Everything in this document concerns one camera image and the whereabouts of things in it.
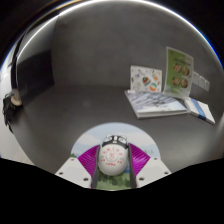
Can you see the white wall socket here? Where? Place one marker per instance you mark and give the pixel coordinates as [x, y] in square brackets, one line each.
[205, 84]
[196, 78]

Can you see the white book with blue band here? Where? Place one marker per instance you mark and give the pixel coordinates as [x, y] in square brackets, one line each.
[201, 111]

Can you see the grey striped cover book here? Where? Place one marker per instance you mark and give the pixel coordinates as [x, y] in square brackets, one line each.
[155, 104]

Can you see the white card with colourful stickers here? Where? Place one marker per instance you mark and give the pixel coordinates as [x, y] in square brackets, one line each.
[145, 79]

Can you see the white panda-print computer mouse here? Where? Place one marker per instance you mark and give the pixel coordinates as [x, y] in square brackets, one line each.
[112, 158]

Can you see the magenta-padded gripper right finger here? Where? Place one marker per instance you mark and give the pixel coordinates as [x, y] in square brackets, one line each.
[151, 171]

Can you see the small black device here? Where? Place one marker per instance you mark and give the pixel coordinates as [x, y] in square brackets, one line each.
[9, 108]

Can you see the round landscape-print mouse pad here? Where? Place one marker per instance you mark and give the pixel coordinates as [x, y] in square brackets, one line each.
[116, 128]

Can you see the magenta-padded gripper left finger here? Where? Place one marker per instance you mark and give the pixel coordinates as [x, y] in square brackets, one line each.
[75, 171]

